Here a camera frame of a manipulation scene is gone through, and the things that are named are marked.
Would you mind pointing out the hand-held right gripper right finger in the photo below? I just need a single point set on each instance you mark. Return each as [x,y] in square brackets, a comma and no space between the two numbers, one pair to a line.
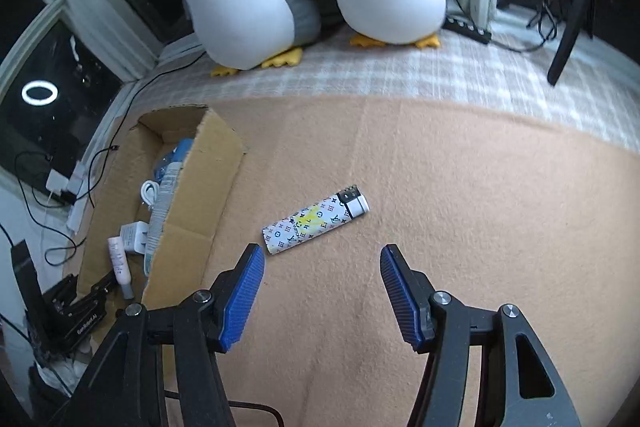
[397,297]

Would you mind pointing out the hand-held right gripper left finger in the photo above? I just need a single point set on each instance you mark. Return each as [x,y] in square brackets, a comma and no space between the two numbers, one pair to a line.
[245,297]

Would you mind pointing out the small white tube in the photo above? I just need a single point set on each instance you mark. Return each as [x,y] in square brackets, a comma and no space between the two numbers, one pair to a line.
[119,264]

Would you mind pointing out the patterned white lighter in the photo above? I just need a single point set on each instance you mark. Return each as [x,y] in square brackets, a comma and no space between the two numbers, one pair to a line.
[310,224]

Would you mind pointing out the white charger plug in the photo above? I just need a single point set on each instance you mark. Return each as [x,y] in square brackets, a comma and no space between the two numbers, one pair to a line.
[131,237]

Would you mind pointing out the cardboard box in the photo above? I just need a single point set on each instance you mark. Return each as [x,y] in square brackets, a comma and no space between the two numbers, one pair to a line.
[200,207]

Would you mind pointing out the white bottle with blue cap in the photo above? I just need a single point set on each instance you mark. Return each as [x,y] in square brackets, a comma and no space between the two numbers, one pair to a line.
[167,192]

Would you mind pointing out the clear blue plastic item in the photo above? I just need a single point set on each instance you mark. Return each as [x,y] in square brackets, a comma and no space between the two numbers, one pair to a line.
[162,167]

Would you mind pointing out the white crumpled cloth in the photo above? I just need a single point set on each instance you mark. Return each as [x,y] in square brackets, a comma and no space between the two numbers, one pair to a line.
[55,377]

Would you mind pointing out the white power strip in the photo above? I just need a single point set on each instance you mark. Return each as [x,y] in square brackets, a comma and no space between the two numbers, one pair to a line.
[80,212]

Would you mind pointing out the white power adapter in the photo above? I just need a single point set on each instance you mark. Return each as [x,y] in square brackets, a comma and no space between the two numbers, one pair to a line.
[56,182]

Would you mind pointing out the checked blanket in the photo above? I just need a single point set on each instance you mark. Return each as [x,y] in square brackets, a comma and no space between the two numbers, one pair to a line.
[400,72]

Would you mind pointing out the black power strip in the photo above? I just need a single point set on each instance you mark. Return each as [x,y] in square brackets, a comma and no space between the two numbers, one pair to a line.
[467,29]

